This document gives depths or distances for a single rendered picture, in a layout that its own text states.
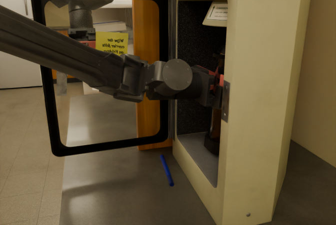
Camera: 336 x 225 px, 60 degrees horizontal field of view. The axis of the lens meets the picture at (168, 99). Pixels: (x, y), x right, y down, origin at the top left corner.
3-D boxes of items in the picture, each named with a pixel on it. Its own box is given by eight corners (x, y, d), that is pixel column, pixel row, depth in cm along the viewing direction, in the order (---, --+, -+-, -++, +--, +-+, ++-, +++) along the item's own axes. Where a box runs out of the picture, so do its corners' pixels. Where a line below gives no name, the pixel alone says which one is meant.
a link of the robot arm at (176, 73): (117, 57, 59) (111, 98, 57) (129, 36, 48) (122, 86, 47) (172, 69, 63) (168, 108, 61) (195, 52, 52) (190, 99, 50)
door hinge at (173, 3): (172, 137, 83) (173, -9, 71) (175, 141, 81) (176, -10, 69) (167, 138, 83) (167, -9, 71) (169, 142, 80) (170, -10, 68)
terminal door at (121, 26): (168, 141, 82) (168, -11, 69) (52, 158, 73) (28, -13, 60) (167, 140, 82) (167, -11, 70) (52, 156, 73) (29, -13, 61)
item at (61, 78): (66, 96, 67) (67, 72, 66) (56, 96, 67) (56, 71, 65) (66, 94, 69) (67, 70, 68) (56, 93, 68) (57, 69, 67)
